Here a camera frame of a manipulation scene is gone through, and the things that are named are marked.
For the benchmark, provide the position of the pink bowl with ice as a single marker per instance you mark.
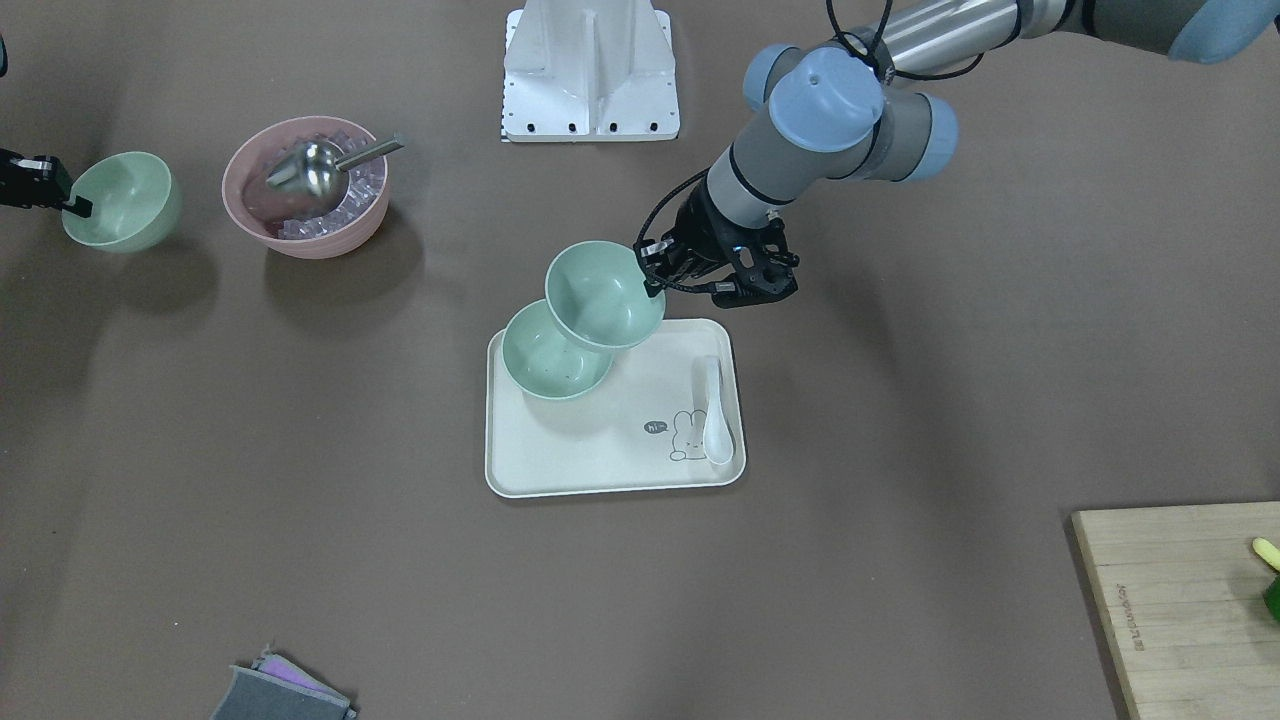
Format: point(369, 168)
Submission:
point(298, 226)

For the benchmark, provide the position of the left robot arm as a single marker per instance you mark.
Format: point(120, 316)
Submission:
point(844, 110)

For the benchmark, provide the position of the cream serving tray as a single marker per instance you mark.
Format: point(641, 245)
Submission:
point(639, 429)

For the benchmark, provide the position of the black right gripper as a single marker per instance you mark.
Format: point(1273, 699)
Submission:
point(28, 184)

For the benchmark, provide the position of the green bowl on tray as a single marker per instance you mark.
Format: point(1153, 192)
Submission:
point(544, 362)

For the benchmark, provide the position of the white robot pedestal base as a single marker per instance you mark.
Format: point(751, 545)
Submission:
point(589, 71)

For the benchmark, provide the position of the bamboo cutting board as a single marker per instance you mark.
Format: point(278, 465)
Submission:
point(1181, 599)

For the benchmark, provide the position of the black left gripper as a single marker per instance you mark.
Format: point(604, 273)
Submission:
point(697, 237)

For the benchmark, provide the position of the white ceramic spoon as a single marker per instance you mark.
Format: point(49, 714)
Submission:
point(716, 436)

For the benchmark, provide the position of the metal ice scoop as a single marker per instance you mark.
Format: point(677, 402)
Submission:
point(317, 168)

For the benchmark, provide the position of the green bowl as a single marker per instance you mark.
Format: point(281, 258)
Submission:
point(544, 362)
point(136, 203)
point(596, 294)

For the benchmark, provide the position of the grey folded cloth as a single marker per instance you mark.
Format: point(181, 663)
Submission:
point(274, 687)

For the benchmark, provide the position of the yellow plastic knife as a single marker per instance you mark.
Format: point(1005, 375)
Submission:
point(1267, 551)

